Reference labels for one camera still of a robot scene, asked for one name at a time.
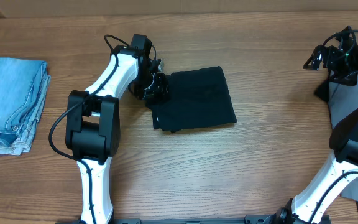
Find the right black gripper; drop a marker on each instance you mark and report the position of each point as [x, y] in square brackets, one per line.
[327, 56]

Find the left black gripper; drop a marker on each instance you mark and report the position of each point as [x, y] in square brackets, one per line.
[160, 88]

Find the black shorts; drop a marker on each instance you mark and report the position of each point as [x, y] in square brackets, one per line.
[196, 99]

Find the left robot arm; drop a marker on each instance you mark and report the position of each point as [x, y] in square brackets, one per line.
[93, 123]

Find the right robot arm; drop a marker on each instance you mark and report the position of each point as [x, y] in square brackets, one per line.
[341, 167]

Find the grey shorts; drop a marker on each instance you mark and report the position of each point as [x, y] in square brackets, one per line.
[342, 101]

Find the folded light blue jeans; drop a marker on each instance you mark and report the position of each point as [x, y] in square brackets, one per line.
[23, 90]

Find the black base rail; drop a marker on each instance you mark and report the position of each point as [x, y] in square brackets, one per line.
[249, 219]

